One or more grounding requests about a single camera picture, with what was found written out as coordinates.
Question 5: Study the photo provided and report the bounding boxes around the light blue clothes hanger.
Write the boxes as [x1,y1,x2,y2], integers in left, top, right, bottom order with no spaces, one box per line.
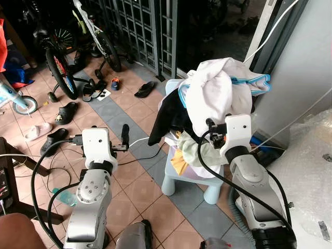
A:
[178,74,271,108]

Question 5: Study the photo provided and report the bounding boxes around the pale green cloth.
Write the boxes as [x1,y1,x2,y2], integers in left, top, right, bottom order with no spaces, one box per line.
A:
[175,131,225,168]

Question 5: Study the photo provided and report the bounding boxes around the blue printed box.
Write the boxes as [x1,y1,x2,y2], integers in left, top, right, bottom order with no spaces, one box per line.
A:
[253,137,272,155]

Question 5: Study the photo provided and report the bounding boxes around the white garment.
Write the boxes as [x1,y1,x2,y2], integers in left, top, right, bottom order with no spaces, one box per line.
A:
[185,58,270,136]

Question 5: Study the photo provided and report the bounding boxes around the black garment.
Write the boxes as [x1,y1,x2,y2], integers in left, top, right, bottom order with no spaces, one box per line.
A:
[148,93,197,146]

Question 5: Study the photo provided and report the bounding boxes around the yellow orange cloth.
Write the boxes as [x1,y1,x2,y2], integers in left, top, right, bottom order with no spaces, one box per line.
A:
[171,155,190,177]

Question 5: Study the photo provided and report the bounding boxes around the black flip-flop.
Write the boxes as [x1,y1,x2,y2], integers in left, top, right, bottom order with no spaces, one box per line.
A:
[134,81,157,99]

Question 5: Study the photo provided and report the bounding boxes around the black and white sandals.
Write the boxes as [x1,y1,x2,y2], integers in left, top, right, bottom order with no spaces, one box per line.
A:
[79,78,111,103]

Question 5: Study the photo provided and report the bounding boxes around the black clog slipper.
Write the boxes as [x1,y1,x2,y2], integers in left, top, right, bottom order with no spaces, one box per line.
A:
[40,128,70,157]

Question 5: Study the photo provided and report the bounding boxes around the light blue plastic stool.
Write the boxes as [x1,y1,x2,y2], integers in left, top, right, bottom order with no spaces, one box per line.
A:
[161,78,225,205]

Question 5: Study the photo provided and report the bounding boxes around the teal plastic item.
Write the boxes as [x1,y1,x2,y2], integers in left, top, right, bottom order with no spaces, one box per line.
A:
[51,188,77,206]

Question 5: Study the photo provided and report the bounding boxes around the pink slipper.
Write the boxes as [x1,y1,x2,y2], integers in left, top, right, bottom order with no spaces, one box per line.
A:
[23,122,53,142]

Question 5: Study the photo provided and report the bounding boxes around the grey robot leg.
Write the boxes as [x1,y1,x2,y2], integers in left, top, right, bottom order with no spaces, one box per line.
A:
[115,220,154,249]

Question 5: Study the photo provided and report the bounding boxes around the white bicycle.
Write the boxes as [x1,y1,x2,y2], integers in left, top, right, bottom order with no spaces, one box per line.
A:
[72,0,123,73]

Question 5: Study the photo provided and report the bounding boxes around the black child bicycle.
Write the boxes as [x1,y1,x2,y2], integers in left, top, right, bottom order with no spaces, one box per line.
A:
[23,0,79,102]

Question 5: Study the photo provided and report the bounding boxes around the clear bubble wrap cover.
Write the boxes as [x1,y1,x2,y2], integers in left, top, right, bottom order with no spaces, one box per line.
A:
[258,108,332,249]

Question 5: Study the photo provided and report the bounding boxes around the grey metal grille gate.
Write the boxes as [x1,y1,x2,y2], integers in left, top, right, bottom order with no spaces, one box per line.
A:
[101,0,178,79]

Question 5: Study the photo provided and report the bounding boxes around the light blue kids scooter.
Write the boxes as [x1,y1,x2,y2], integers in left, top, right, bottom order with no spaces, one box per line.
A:
[0,73,38,116]

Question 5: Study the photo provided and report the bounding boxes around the dark wooden furniture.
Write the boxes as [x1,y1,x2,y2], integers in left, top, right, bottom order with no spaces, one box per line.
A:
[0,137,64,225]

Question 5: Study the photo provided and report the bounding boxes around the blue bag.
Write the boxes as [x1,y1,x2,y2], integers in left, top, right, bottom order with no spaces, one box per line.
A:
[2,61,33,90]

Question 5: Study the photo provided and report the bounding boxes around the reddish brown rounded object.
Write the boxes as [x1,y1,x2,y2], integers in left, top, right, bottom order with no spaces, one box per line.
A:
[0,213,46,249]

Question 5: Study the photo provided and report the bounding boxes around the red cloth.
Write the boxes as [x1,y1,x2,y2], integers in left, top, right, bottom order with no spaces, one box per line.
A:
[0,18,7,73]

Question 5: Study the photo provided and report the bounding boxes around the white floor cable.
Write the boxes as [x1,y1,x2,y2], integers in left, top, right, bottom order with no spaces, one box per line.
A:
[129,136,152,149]

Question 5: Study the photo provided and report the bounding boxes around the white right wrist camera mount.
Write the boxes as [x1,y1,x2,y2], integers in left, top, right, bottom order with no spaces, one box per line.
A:
[223,114,254,157]

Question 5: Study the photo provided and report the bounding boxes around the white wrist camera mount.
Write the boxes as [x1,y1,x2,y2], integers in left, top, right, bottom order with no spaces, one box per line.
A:
[223,114,254,157]
[81,127,118,168]

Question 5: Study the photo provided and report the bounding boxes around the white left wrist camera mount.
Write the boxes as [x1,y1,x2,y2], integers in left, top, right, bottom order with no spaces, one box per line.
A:
[81,127,118,168]

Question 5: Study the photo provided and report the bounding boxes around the black floor cable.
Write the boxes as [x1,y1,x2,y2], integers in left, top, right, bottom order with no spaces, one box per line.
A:
[116,145,168,167]

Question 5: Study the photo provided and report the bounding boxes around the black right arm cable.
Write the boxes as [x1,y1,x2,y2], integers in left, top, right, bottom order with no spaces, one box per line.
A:
[197,122,292,234]

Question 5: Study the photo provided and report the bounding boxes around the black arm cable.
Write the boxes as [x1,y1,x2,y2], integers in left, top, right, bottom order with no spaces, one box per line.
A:
[30,135,85,244]
[197,122,292,234]

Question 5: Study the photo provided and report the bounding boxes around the thin white wire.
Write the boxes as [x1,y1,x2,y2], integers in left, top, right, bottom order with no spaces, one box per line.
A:
[249,90,332,152]

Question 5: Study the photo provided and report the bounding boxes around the grey corrugated hose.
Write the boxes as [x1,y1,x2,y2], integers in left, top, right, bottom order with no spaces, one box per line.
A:
[230,188,256,245]

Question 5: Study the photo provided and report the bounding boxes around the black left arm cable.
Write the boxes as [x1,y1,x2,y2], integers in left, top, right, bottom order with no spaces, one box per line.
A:
[30,135,85,244]

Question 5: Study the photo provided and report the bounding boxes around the thick white cable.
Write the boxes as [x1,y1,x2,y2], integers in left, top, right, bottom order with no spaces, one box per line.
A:
[243,0,300,64]

